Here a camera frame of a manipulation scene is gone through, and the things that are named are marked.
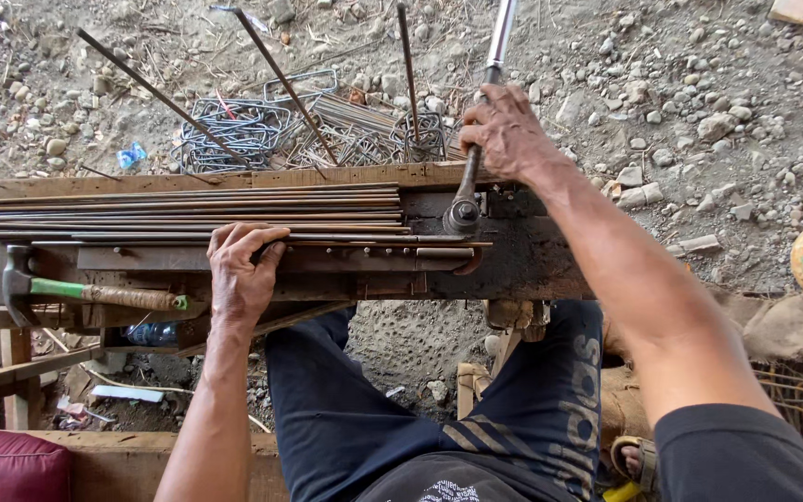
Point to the person's left hand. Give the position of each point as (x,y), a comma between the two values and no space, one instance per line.
(240,286)

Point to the person's right hand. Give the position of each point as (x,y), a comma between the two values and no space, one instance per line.
(513,143)

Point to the person's right fingers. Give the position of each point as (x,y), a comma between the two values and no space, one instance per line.
(477,136)

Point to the steel rebar bending lever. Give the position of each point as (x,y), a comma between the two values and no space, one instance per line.
(496,35)

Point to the thin steel rod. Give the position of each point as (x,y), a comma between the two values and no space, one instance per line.
(373,242)

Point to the upright rusty steel rod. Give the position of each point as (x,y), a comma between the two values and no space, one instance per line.
(283,80)
(157,95)
(408,70)

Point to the weathered wooden workbench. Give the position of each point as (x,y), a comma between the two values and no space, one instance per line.
(527,265)

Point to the pile of bent steel stirrups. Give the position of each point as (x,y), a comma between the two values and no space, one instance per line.
(241,136)

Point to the small wooden stool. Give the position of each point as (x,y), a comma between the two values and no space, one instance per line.
(475,383)

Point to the bundle of straight steel rods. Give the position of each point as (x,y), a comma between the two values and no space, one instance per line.
(192,209)

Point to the dark blue trousers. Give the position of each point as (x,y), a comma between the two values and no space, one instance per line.
(373,418)

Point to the blue plastic wrapper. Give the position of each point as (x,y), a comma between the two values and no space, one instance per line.
(131,155)

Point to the brown sandal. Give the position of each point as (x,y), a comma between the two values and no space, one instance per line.
(642,457)

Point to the brown burlap sack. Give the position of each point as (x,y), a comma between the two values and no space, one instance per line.
(785,324)

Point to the clear plastic bottle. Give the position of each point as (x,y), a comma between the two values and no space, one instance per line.
(154,334)

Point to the yellow object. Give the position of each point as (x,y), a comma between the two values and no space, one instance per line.
(621,492)

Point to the black shirt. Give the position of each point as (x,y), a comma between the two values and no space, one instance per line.
(736,457)

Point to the white paper scrap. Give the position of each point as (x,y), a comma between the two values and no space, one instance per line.
(126,394)

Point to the maroon cushion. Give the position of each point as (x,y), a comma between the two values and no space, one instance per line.
(8,467)

